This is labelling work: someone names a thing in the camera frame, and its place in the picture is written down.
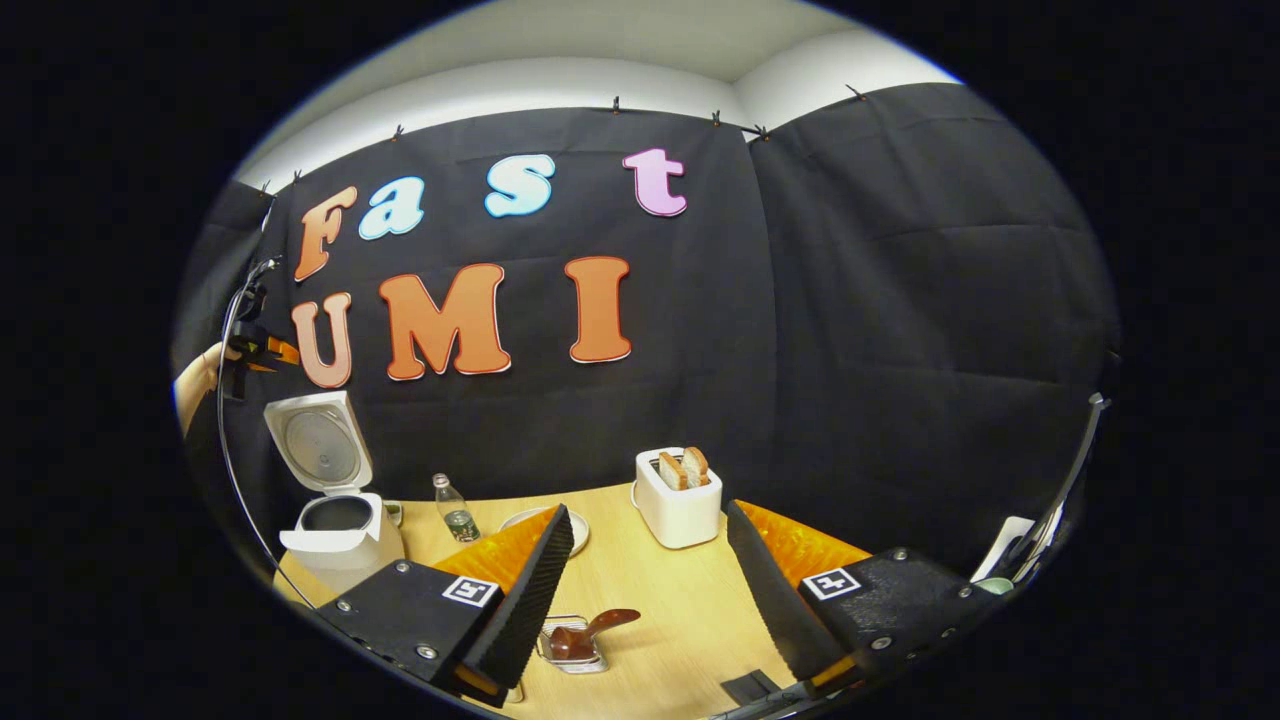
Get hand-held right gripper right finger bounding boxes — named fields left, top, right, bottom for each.
left=724, top=499, right=998, bottom=703

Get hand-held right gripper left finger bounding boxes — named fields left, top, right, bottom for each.
left=312, top=503, right=576, bottom=709

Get brown wooden spoon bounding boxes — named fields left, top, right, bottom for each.
left=550, top=608, right=642, bottom=661

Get metal wire chopstick holder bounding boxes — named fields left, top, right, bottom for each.
left=537, top=615, right=611, bottom=674

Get white rice cooker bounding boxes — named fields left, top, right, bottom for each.
left=264, top=390, right=406, bottom=596

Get white plate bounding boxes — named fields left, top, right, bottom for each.
left=498, top=506, right=591, bottom=557

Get black flat patch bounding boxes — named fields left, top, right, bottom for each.
left=720, top=669, right=783, bottom=707

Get clear plastic water bottle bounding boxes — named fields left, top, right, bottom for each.
left=432, top=473, right=481, bottom=544

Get white toaster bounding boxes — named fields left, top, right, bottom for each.
left=633, top=447, right=723, bottom=550

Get black backdrop cloth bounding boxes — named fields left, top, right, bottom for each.
left=172, top=82, right=1121, bottom=576

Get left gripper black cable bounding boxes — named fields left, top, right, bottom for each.
left=214, top=258, right=331, bottom=626

